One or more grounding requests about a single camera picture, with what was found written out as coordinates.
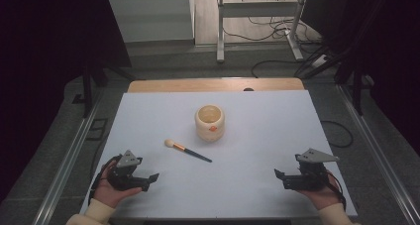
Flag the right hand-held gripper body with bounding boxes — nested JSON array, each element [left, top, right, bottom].
[[282, 148, 341, 191]]

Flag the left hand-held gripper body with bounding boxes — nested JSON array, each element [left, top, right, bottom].
[[106, 149, 151, 192]]

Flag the makeup brush with dark handle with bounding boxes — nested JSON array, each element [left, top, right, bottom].
[[163, 138, 213, 164]]

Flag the cream cup with orange beak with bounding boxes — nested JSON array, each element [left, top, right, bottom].
[[194, 104, 226, 144]]

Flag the person's left hand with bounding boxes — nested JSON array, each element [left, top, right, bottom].
[[92, 160, 144, 209]]

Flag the person's right hand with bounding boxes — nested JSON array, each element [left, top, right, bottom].
[[294, 170, 344, 211]]

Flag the white table mat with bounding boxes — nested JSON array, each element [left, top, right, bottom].
[[78, 89, 359, 219]]

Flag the wooden table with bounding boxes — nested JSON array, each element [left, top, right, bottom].
[[127, 77, 306, 94]]

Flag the dark metal stand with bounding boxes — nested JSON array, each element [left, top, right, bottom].
[[71, 61, 137, 119], [335, 60, 375, 117]]

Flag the white power strip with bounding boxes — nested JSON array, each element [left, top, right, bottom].
[[311, 54, 329, 68]]

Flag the dark curtain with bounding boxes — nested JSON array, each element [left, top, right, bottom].
[[0, 0, 133, 204], [300, 0, 420, 158]]

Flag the grey white cabinet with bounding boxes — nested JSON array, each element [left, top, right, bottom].
[[107, 0, 196, 44]]

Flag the left hand-held gripper black cable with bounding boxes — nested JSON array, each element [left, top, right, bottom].
[[89, 155, 123, 200]]

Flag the hand-held gripper black cable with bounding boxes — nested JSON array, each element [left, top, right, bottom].
[[89, 155, 123, 200], [324, 170, 348, 212]]

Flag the right hand-held gripper black cable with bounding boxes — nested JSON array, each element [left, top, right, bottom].
[[324, 170, 348, 212]]

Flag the aluminium floor rail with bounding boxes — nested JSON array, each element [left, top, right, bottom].
[[32, 91, 104, 225], [336, 83, 420, 225]]

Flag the looped black floor cable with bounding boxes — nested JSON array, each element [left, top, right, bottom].
[[320, 119, 355, 150]]

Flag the tangled black floor cables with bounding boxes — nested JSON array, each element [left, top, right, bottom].
[[222, 0, 323, 44]]

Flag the white metal desk frame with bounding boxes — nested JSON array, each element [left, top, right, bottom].
[[215, 0, 310, 63]]

